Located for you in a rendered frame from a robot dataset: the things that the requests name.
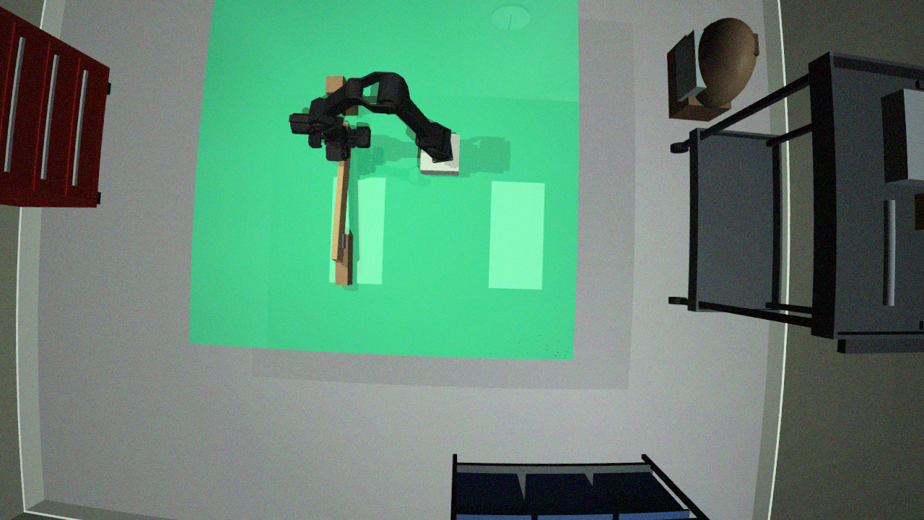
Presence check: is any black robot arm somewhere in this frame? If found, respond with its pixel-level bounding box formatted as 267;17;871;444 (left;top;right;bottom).
289;71;453;163

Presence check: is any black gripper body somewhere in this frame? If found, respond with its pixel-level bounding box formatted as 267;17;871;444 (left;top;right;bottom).
308;126;371;149

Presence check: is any long brown wooden rail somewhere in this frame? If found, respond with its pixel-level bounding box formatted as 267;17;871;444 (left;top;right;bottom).
331;148;351;263

